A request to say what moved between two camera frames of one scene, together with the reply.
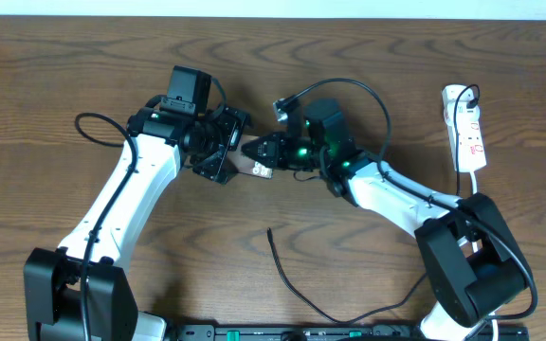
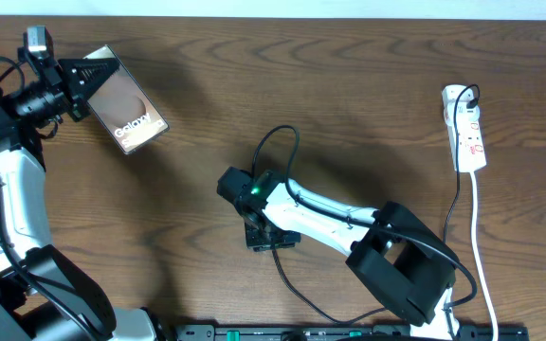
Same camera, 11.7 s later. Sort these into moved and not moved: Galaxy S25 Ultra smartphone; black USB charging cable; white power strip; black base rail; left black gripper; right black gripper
Moved: left black gripper; right black gripper; Galaxy S25 Ultra smartphone
Not moved: black USB charging cable; white power strip; black base rail
